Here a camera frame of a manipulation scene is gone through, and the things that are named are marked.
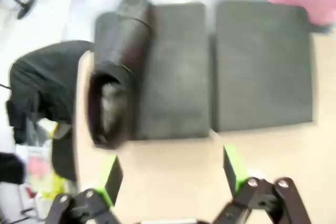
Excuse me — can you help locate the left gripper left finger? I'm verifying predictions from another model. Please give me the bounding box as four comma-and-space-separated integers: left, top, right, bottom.
48, 154, 124, 224

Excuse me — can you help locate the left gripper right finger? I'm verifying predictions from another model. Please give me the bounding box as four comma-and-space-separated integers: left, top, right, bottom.
212, 144, 313, 224

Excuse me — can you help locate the black leather dress shoe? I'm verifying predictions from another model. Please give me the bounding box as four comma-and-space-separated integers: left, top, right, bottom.
86, 0, 154, 150

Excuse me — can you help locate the black shoe stand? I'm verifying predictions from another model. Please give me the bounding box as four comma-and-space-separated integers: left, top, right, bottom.
209, 0, 314, 133
93, 2, 211, 141

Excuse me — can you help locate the black fabric bundle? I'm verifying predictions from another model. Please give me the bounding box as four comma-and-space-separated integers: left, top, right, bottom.
6, 39, 95, 182

